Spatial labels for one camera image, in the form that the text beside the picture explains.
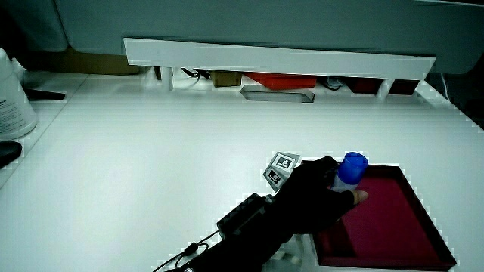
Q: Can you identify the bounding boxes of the person's left hand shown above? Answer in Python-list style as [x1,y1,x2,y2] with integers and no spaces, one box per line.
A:
[262,151,369,235]

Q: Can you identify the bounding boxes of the blue-capped glue bottle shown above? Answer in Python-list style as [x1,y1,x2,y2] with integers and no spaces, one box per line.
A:
[330,151,370,193]

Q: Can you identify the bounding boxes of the dark red rectangular plate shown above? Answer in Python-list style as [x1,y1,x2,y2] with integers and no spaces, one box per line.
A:
[301,159,458,271]

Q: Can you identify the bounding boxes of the dark red box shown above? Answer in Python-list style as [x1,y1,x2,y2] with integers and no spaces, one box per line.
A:
[344,76,421,96]

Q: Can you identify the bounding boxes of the white desk shelf riser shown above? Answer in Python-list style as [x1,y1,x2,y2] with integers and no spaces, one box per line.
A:
[123,37,437,101]

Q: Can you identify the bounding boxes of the small brown box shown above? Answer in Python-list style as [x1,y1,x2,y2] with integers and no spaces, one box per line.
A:
[210,70,243,88]

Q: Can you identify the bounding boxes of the brown cardboard board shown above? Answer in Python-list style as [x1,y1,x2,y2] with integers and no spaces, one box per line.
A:
[33,47,149,76]

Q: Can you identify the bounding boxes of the flat black object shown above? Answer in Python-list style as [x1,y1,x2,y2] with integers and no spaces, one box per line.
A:
[23,88,67,102]

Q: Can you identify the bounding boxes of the black rounded object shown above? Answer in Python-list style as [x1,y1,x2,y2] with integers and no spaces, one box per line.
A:
[0,141,23,170]

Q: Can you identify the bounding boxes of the white labelled container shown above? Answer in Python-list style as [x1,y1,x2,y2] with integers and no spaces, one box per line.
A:
[0,47,39,142]

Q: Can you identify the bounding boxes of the thin black glove cable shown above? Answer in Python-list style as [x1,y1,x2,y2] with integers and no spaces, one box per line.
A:
[152,229,221,272]

